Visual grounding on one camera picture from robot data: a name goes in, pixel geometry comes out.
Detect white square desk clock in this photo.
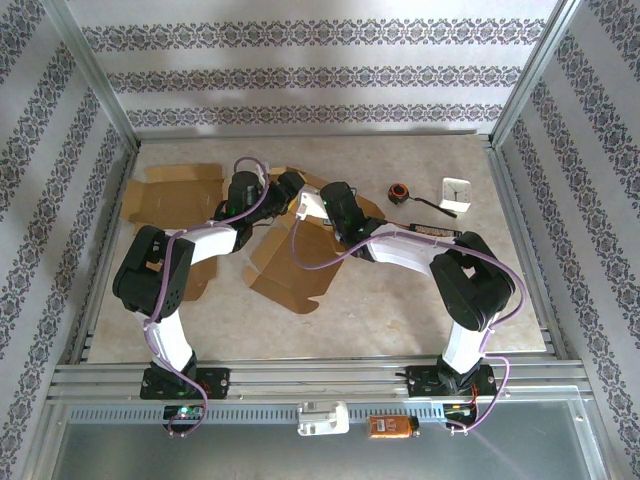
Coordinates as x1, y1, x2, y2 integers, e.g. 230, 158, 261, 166
438, 176, 474, 215

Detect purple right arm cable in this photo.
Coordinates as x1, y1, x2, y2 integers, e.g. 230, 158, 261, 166
291, 219, 529, 434

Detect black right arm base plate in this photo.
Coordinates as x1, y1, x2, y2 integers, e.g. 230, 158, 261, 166
407, 364, 497, 400

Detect orange rectangular battery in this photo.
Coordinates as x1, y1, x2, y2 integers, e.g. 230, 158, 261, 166
367, 414, 421, 441

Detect aluminium side rail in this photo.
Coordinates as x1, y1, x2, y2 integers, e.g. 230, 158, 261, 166
483, 139, 570, 360
69, 142, 142, 364

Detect slotted metal cable strip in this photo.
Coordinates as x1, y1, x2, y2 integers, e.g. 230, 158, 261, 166
67, 403, 446, 426

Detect brown corrugated cardboard box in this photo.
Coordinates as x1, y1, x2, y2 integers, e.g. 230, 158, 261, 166
243, 167, 387, 315
119, 163, 226, 304

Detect aluminium front rail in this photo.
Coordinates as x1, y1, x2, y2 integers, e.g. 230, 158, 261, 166
47, 355, 587, 402

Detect aluminium back rail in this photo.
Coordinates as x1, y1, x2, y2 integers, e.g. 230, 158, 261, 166
133, 129, 494, 147

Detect white plastic holder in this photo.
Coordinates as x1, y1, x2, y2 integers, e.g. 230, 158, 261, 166
296, 400, 350, 438

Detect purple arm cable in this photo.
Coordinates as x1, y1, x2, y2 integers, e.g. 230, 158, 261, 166
291, 219, 529, 434
144, 157, 274, 439

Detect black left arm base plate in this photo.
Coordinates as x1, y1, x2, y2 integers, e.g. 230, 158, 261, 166
139, 367, 231, 401

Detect black board orange connectors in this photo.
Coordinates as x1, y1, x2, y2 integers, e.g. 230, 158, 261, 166
408, 221, 462, 239

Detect green circuit board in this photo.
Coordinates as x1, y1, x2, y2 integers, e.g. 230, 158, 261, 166
163, 404, 207, 420

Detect grey metal sheet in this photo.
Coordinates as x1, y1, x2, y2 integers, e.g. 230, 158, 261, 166
29, 399, 611, 480

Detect black orange tape measure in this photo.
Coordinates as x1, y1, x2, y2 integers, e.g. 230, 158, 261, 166
387, 182, 459, 219

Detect aluminium frame post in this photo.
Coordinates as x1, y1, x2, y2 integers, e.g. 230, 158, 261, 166
488, 0, 587, 149
39, 0, 142, 151

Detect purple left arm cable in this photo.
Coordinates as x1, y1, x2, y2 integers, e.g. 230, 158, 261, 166
144, 157, 274, 439

